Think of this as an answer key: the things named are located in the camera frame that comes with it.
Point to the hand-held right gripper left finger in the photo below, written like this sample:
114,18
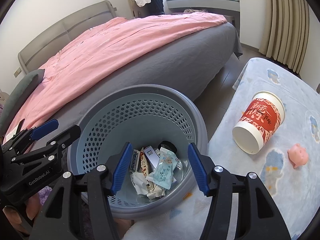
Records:
122,167

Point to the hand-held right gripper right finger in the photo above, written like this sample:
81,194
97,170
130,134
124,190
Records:
197,170

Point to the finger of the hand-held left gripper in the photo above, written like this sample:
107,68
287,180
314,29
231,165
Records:
45,128
67,136

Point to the long white dark-print box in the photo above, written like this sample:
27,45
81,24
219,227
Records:
134,161

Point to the red snack wrapper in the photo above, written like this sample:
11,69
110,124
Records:
144,166

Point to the white tissue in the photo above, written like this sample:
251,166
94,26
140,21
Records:
140,182

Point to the small white box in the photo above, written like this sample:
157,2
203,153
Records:
151,156

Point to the beige tissue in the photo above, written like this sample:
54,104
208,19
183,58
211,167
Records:
155,191

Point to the blue-grey perforated waste basket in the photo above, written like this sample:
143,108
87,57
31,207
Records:
140,97

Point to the person's left hand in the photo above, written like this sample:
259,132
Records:
32,205

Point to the dark phone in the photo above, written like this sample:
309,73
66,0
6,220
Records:
21,125

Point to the grey pillow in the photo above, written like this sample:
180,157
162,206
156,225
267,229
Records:
22,90

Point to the red white paper cup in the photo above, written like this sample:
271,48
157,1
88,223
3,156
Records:
260,120

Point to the pink blanket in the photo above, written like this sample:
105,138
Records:
100,55

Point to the light blue printed blanket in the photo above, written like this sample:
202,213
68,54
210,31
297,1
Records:
250,85

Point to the pink pig toy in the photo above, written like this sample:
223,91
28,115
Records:
298,155

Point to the grey bed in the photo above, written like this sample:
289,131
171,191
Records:
162,62

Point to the dark chair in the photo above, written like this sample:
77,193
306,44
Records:
140,11

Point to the white cloth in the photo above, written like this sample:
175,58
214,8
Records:
141,0

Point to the black garment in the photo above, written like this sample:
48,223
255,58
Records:
156,5

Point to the clothes pile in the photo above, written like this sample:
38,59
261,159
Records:
195,10

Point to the grey window bench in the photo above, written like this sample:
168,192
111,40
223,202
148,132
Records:
200,3

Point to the beige curtain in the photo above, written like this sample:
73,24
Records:
287,25

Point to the wall socket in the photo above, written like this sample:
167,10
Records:
17,72

